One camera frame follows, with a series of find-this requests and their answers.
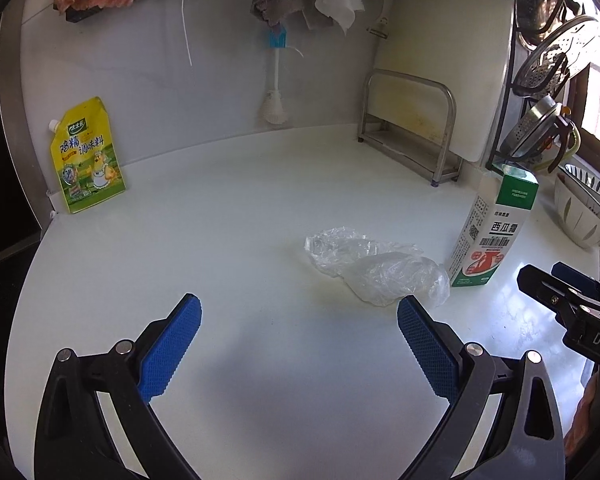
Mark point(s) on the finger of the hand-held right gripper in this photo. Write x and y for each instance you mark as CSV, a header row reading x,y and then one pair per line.
x,y
540,285
575,274

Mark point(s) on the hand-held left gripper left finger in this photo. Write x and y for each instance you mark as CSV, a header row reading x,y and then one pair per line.
x,y
172,345

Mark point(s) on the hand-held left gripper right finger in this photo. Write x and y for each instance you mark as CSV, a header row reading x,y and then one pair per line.
x,y
425,345

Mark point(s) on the green and white carton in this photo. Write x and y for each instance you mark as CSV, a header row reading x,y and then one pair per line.
x,y
490,240

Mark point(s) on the clear plastic bag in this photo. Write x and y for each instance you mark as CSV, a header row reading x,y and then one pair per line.
x,y
395,280
330,250

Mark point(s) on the person's right hand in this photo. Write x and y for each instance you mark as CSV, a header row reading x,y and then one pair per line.
x,y
587,400

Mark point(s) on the white patterned bowl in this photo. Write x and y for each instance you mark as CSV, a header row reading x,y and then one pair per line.
x,y
585,220

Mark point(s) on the metal strainer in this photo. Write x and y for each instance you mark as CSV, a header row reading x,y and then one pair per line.
x,y
530,130

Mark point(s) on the metal cutting board rack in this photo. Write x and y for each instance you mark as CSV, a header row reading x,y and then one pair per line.
x,y
448,110

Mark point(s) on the yellow seasoning pouch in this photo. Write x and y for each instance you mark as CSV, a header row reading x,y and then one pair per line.
x,y
87,160

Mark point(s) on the folding metal steamer basket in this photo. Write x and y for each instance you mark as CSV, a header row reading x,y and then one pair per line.
x,y
565,55

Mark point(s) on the white and blue bottle brush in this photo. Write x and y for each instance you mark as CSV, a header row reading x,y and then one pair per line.
x,y
275,110

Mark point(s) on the white cutting board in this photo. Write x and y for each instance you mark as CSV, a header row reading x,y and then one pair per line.
x,y
445,20

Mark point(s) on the hanging peeler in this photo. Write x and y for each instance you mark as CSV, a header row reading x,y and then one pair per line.
x,y
384,10

